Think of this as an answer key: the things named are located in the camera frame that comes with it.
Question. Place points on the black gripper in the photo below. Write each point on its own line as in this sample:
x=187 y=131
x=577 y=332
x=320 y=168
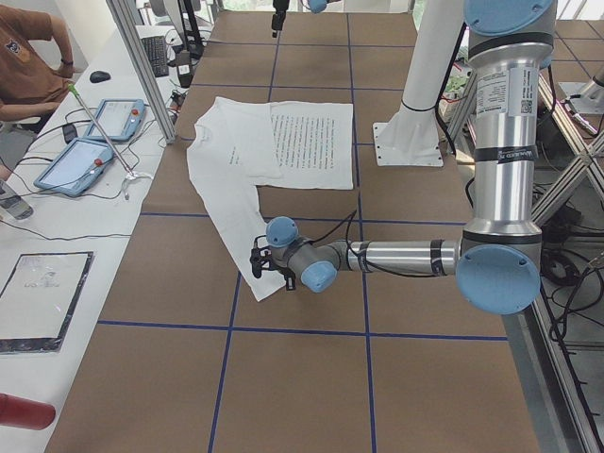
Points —
x=285 y=276
x=279 y=8

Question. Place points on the white printed t-shirt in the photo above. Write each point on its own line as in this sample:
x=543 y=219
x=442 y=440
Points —
x=241 y=146

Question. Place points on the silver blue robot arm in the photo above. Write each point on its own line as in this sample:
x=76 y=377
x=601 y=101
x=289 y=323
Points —
x=496 y=262
x=315 y=6

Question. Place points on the black keyboard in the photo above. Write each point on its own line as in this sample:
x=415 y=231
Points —
x=155 y=50

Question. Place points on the black computer mouse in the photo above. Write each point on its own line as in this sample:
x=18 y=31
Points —
x=99 y=77

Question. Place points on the upper blue teach pendant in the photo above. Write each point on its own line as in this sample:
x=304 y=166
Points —
x=120 y=118

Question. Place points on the blue teach pendant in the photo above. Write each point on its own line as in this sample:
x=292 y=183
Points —
x=120 y=118
x=76 y=168

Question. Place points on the thin metal rod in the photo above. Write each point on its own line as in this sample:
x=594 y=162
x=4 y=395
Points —
x=131 y=174

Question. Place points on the lower blue teach pendant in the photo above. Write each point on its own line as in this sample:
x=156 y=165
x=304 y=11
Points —
x=76 y=168

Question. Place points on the black framed clear sheet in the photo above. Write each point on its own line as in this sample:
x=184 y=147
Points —
x=39 y=299

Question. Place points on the person in brown shirt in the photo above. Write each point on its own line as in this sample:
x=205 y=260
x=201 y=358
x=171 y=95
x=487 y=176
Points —
x=29 y=86

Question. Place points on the red bottle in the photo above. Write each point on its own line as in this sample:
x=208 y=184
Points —
x=17 y=412

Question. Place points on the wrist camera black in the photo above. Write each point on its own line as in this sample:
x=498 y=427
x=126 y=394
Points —
x=261 y=258

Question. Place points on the aluminium frame post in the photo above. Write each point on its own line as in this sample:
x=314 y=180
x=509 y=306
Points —
x=124 y=20

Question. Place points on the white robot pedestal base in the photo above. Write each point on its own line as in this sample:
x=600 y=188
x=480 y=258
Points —
x=411 y=137

